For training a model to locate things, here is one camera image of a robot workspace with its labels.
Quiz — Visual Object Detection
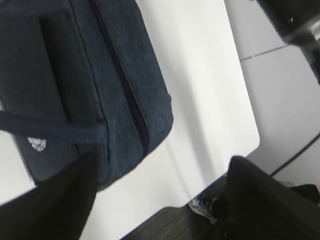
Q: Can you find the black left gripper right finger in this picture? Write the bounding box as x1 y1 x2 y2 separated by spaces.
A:
209 156 320 240

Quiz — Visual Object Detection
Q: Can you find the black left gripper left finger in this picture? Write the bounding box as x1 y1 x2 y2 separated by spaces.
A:
0 153 98 240

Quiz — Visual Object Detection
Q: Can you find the dark blue lunch bag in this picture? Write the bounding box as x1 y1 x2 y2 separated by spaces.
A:
0 0 174 191

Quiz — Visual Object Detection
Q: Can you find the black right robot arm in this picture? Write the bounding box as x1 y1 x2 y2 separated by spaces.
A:
257 0 320 80

